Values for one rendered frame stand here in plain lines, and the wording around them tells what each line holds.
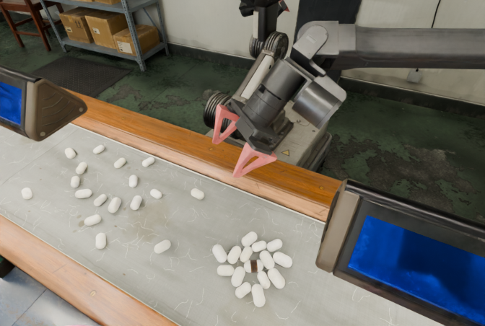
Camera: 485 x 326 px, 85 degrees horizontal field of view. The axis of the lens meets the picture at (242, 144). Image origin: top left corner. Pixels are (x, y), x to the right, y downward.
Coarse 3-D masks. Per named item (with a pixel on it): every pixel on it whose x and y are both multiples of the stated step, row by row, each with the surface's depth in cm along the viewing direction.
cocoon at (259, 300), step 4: (256, 284) 48; (252, 288) 48; (256, 288) 47; (260, 288) 47; (252, 292) 47; (256, 292) 47; (260, 292) 47; (256, 296) 46; (260, 296) 46; (264, 296) 47; (256, 300) 46; (260, 300) 46; (264, 300) 46; (256, 304) 46; (260, 304) 46
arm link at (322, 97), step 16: (304, 32) 42; (320, 32) 41; (304, 48) 41; (304, 64) 43; (320, 80) 42; (304, 96) 41; (320, 96) 41; (336, 96) 42; (304, 112) 42; (320, 112) 41
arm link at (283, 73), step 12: (288, 60) 44; (276, 72) 42; (288, 72) 41; (300, 72) 42; (264, 84) 43; (276, 84) 42; (288, 84) 42; (300, 84) 43; (276, 96) 44; (288, 96) 43
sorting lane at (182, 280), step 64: (0, 128) 83; (64, 128) 83; (0, 192) 65; (64, 192) 65; (128, 192) 65; (128, 256) 54; (192, 256) 54; (256, 256) 54; (192, 320) 45; (256, 320) 45; (320, 320) 45; (384, 320) 45
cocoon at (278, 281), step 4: (272, 268) 50; (268, 272) 50; (272, 272) 49; (276, 272) 49; (268, 276) 49; (272, 276) 49; (276, 276) 49; (280, 276) 49; (272, 280) 49; (276, 280) 48; (280, 280) 48; (284, 280) 49; (276, 284) 48; (280, 284) 48; (284, 284) 48
